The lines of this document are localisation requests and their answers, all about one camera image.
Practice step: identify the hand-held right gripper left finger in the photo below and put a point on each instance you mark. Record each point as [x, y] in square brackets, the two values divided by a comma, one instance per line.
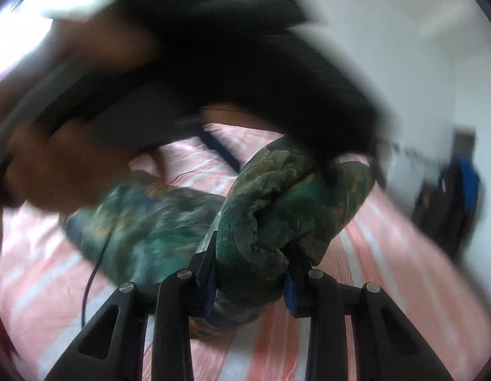
[208, 293]

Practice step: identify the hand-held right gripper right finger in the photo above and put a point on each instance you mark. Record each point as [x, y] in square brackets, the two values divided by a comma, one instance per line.
[292, 297]

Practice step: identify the green printed jacket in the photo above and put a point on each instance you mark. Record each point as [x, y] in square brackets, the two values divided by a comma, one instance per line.
[269, 214]

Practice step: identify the person's left hand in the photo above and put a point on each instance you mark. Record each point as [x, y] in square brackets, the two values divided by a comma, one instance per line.
[51, 174]

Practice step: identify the bed with pink striped sheet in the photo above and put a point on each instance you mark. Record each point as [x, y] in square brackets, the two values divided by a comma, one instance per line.
[388, 266]

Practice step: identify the dark hanging jacket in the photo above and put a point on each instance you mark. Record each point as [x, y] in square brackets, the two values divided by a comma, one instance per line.
[439, 214]

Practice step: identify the blue hanging garment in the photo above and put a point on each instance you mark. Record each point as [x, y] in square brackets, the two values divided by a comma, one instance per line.
[469, 186]

